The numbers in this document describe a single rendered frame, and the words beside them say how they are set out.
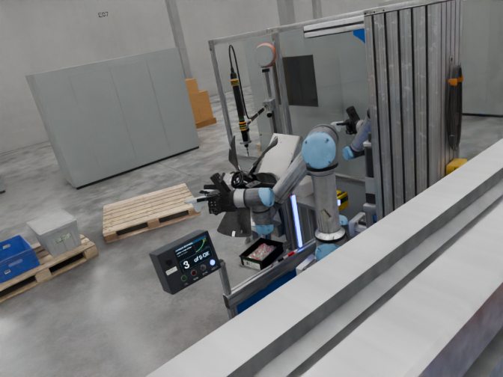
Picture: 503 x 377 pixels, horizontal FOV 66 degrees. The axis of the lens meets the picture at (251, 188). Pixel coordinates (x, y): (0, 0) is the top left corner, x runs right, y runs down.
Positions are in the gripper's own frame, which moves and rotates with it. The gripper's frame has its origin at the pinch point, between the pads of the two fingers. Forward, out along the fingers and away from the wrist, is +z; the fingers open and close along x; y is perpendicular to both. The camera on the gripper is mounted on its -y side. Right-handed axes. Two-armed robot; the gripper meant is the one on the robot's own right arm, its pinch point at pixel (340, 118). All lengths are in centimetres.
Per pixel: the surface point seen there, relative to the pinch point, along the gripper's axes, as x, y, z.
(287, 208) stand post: -42, 54, 23
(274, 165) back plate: -41, 21, 26
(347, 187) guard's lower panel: 2, 55, 13
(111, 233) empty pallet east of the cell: -184, 109, 258
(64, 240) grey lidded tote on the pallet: -229, 86, 237
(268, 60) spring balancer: -12, -41, 57
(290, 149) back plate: -29.6, 12.8, 20.5
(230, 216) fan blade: -86, 32, 5
